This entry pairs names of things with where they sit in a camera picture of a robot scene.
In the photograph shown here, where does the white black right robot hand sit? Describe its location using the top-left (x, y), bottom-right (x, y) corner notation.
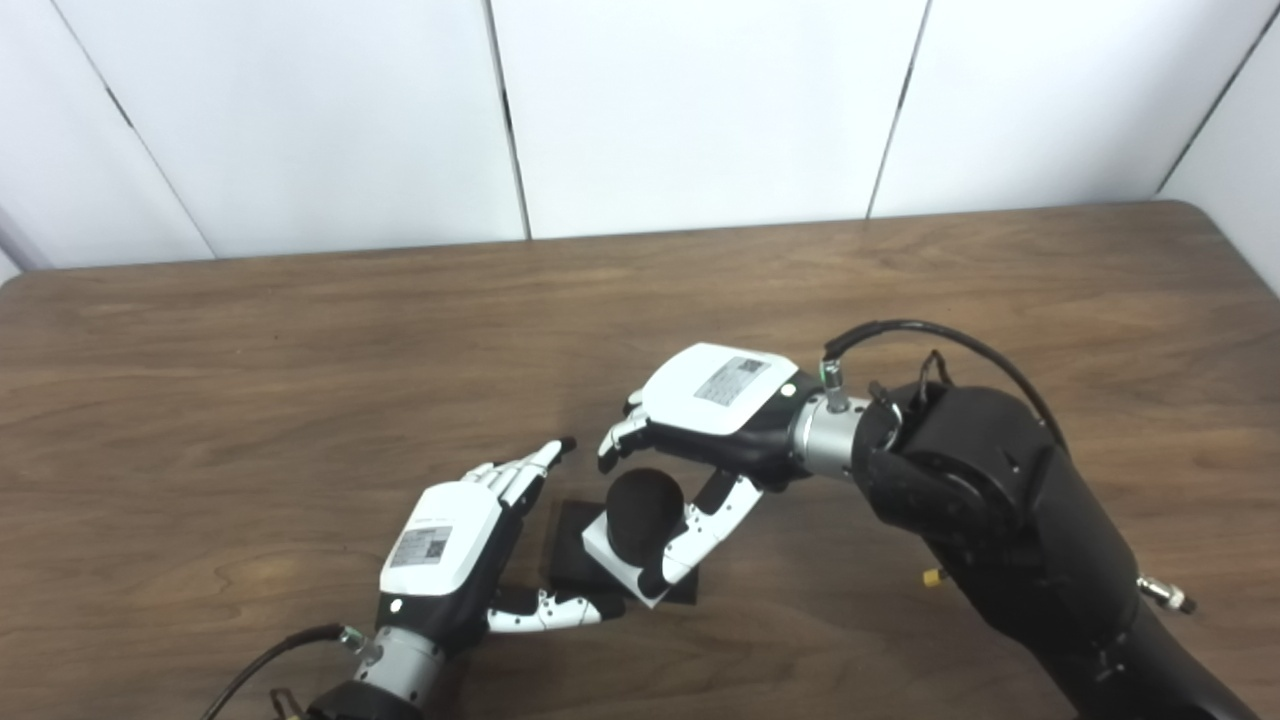
top-left (597, 343), bottom-right (823, 599)

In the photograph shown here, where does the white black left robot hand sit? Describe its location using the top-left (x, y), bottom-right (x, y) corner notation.
top-left (378, 437), bottom-right (626, 661)

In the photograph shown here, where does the black peg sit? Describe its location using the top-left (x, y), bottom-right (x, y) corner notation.
top-left (545, 468), bottom-right (701, 606)

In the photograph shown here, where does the white square piece with hole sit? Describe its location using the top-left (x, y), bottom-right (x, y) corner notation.
top-left (582, 508), bottom-right (701, 609)

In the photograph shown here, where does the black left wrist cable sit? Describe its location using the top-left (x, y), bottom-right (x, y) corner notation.
top-left (200, 623), bottom-right (367, 720)

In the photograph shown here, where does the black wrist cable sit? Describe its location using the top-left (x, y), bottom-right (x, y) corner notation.
top-left (822, 319), bottom-right (1071, 451)
top-left (200, 623), bottom-right (367, 720)

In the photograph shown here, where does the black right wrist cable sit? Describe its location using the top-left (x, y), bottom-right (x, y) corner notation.
top-left (822, 319), bottom-right (1071, 451)

